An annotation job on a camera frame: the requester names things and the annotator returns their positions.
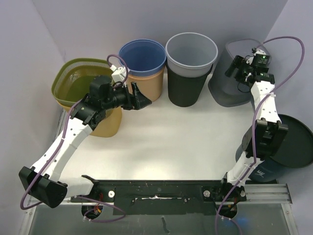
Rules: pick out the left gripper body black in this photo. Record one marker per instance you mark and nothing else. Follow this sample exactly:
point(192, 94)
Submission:
point(125, 101)

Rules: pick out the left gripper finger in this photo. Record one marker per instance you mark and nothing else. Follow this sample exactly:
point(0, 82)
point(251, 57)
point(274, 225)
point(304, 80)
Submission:
point(141, 102)
point(136, 93)

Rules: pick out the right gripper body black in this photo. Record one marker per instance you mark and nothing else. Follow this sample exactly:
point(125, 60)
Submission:
point(237, 71)

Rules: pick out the grey mesh square basket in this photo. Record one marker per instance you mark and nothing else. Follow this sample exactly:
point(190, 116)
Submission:
point(225, 90)

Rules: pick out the black ribbed round bin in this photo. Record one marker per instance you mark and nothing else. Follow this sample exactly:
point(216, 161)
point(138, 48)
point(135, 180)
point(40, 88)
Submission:
point(184, 91)

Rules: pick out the light grey round bin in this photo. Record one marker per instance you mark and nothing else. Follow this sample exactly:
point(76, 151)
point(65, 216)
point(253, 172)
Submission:
point(191, 54)

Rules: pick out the dark navy round bin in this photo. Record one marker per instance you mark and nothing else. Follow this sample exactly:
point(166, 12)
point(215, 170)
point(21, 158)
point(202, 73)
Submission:
point(281, 146)

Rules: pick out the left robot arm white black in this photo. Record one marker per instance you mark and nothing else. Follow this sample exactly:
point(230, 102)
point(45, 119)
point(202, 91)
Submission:
point(41, 180)

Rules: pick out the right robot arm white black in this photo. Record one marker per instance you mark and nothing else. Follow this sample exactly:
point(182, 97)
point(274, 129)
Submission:
point(262, 87)

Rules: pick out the tan round bin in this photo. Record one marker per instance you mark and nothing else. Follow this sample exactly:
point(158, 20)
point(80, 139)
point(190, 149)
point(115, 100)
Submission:
point(151, 86)

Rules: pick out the tan mesh square basket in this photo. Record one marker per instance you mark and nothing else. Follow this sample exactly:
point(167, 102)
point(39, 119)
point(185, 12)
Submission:
point(109, 126)

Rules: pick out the blue round bin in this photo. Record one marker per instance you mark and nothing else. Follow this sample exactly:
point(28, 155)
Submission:
point(144, 57)

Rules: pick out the green mesh square basket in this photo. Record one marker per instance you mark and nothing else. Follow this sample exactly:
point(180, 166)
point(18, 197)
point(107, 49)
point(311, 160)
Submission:
point(72, 81)

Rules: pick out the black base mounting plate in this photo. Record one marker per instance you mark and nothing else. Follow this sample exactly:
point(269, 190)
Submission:
point(165, 197)

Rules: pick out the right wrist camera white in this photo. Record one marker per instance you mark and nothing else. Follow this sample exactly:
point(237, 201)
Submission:
point(259, 52)

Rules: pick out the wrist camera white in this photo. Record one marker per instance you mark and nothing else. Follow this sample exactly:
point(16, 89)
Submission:
point(259, 52)
point(119, 73)

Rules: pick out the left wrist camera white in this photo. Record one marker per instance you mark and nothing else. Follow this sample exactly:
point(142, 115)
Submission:
point(119, 73)

